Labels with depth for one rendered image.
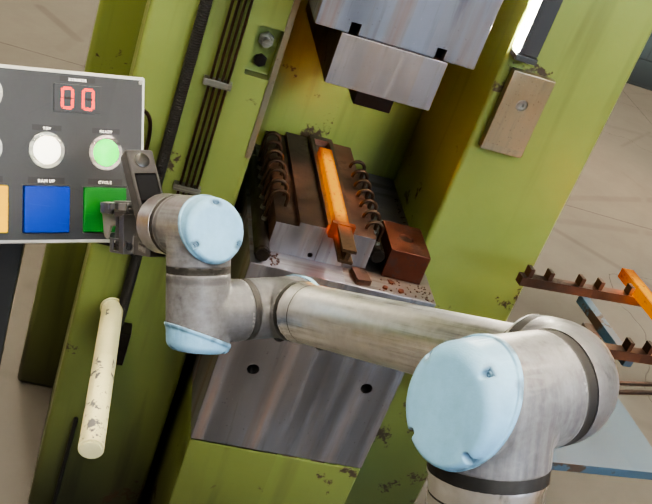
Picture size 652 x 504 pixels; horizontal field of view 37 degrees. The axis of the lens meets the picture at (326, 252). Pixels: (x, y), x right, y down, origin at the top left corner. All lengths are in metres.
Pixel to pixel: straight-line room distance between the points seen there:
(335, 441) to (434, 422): 1.22
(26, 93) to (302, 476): 1.03
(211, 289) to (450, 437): 0.55
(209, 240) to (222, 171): 0.65
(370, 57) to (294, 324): 0.58
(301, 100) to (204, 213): 0.99
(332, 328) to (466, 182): 0.82
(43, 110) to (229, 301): 0.48
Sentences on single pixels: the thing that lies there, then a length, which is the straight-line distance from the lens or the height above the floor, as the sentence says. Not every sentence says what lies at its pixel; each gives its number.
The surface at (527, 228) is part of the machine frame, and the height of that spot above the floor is 1.03.
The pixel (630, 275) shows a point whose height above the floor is 1.03.
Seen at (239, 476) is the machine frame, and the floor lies 0.39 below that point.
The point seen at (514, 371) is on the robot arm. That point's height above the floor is 1.39.
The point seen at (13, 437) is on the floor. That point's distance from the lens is 2.69.
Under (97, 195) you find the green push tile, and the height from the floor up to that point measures 1.03.
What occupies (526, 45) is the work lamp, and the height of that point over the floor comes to 1.41.
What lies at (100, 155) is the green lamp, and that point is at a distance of 1.67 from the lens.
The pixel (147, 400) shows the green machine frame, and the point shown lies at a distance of 2.28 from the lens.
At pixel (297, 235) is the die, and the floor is 0.96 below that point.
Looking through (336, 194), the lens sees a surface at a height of 1.01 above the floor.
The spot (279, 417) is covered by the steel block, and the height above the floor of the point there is 0.57.
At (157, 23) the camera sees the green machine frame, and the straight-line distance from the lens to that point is 1.85.
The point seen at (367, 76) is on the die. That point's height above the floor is 1.30.
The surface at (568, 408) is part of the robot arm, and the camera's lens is 0.93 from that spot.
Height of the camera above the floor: 1.82
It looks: 28 degrees down
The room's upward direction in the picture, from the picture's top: 21 degrees clockwise
